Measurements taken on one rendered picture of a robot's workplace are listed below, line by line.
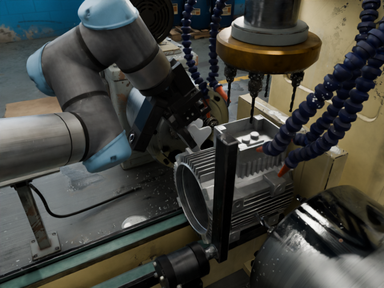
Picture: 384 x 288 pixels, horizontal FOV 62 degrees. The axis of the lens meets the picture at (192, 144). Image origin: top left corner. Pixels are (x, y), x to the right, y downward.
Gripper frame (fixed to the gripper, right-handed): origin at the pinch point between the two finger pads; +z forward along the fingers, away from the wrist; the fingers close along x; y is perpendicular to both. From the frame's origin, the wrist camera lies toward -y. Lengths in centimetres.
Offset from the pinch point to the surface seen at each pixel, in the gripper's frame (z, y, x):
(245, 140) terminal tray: 0.3, 8.9, -7.2
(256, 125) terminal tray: 3.8, 14.1, -2.7
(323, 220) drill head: -4.1, 5.9, -31.4
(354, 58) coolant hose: -23.2, 16.8, -29.2
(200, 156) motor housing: -1.5, -0.1, -4.1
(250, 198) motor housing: 5.7, 1.9, -14.6
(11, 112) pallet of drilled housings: 57, -89, 246
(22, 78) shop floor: 77, -84, 371
